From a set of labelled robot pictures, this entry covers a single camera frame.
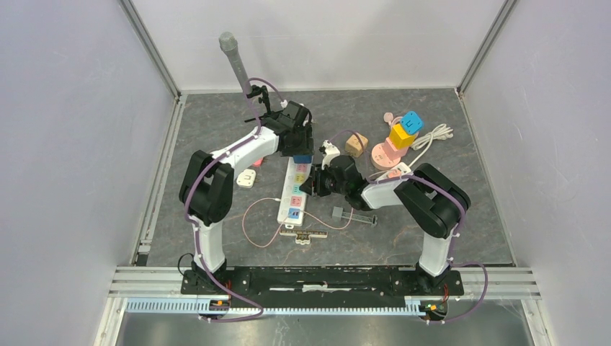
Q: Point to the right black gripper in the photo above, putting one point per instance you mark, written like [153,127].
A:
[313,184]

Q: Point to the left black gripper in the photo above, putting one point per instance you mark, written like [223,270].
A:
[308,145]

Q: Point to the tan cube adapter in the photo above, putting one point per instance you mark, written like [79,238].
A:
[355,145]

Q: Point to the pink round socket tower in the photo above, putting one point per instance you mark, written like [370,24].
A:
[385,155]

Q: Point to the long white power strip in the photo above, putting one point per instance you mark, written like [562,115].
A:
[293,200]

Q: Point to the yellow cube adapter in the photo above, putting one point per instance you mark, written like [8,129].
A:
[400,138]

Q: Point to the white plug adapter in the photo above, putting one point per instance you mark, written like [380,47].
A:
[247,178]

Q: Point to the light blue cube adapter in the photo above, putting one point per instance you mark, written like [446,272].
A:
[411,123]

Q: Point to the dark blue cube adapter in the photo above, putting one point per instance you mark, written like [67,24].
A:
[302,159]

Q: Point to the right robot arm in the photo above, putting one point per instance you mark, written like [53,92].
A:
[435,202]

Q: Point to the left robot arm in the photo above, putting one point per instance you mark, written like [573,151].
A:
[207,187]

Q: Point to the pink plug on small strip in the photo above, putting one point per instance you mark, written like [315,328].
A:
[393,173]

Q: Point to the grey clamp tool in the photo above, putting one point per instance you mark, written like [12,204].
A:
[339,214]

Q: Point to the small white USB power strip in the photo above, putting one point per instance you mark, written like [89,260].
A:
[401,166]

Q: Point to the grey microphone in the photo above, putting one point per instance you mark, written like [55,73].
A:
[229,46]

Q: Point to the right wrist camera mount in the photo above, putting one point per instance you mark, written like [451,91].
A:
[329,152]

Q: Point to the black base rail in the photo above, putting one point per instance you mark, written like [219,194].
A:
[332,287]

